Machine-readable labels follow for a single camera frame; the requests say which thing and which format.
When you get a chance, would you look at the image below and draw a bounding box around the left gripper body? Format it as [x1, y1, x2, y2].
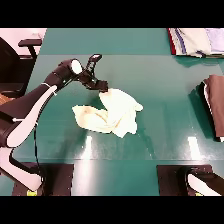
[78, 70, 110, 93]

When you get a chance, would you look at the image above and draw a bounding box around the cream shirt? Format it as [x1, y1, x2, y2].
[71, 87, 144, 139]

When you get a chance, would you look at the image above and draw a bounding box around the black office chair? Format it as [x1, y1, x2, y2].
[0, 36, 44, 99]

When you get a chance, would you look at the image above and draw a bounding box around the heap of clothes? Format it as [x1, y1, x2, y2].
[167, 27, 224, 58]

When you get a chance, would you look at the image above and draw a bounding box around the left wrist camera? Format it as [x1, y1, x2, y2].
[85, 53, 104, 77]

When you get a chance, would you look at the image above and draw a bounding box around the black cable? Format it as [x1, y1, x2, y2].
[32, 99, 48, 181]

